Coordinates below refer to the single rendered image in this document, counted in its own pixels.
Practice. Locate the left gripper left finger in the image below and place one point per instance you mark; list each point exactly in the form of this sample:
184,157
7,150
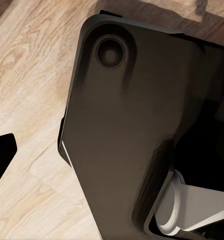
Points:
8,149

